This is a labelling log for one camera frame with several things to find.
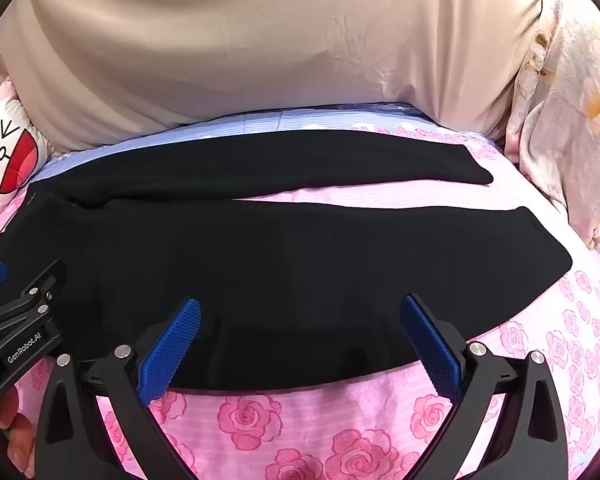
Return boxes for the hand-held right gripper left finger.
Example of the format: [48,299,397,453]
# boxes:
[35,296,203,480]

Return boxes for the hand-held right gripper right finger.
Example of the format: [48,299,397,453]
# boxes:
[400,294,568,480]

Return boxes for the black pants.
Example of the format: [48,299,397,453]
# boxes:
[0,129,574,392]

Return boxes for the person's left hand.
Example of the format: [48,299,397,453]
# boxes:
[0,385,37,468]

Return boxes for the white cartoon face pillow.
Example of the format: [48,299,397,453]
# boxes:
[0,80,57,222]

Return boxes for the pink rose print bedsheet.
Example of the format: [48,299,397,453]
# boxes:
[0,102,600,480]

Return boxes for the pale floral blanket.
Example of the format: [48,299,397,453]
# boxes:
[504,0,600,252]

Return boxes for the beige padded headboard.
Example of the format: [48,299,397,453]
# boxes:
[0,0,563,155]

